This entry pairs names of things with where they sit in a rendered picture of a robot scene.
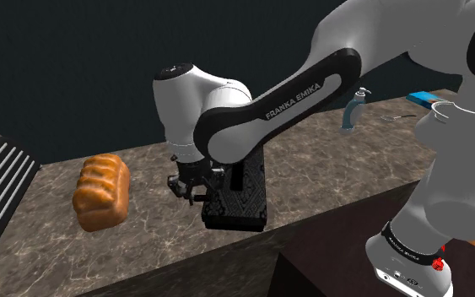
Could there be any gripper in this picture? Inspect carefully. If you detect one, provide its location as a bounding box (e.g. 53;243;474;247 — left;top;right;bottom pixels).
166;157;225;207

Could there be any brown bread loaf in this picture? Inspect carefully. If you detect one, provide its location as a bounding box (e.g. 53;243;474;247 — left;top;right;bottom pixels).
72;153;132;233

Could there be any black patterned tissue box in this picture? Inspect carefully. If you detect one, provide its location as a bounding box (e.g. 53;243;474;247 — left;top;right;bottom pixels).
201;144;268;233

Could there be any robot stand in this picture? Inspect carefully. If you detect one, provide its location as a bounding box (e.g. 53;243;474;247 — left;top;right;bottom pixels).
266;179;475;297

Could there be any grey blue soap dispenser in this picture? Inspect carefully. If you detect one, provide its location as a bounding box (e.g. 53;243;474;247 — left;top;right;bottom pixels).
339;87;373;137

